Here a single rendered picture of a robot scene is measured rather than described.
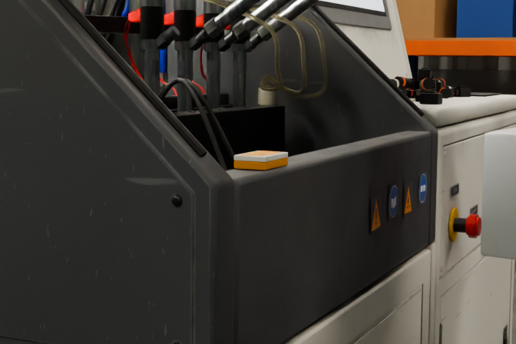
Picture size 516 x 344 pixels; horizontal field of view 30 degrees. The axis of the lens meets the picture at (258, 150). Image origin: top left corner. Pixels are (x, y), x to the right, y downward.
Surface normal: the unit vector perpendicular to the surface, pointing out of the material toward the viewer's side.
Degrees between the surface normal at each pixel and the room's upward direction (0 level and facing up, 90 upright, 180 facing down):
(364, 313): 90
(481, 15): 90
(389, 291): 90
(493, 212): 90
